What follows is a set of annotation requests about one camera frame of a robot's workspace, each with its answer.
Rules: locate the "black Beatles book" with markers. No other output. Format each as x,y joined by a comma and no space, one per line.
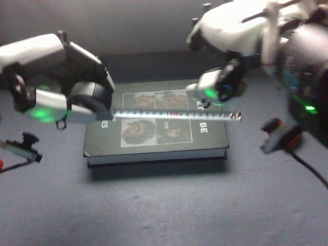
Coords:
143,151

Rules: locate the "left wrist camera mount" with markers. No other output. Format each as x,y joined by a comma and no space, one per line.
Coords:
23,150

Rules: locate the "grey black tape measure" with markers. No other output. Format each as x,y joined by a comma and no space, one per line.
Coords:
166,114

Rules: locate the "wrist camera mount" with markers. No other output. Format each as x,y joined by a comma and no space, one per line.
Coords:
271,138
23,150

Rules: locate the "red cylinder block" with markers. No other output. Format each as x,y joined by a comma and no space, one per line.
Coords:
1,164

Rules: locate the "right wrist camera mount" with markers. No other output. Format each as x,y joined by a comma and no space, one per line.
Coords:
271,138

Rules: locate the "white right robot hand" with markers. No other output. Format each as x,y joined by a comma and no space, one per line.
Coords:
230,28

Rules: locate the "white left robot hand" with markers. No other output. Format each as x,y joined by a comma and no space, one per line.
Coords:
33,51

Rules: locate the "grey table cloth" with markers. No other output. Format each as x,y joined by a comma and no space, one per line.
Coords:
153,205

